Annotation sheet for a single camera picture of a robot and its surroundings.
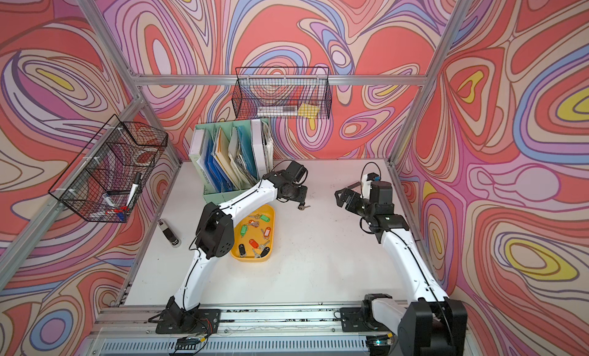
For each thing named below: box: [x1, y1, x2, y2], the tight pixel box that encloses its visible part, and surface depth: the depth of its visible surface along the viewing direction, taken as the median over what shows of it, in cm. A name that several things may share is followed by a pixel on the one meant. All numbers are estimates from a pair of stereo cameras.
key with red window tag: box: [260, 226, 272, 241], surface depth 95 cm
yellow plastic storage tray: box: [230, 204, 276, 263], surface depth 93 cm
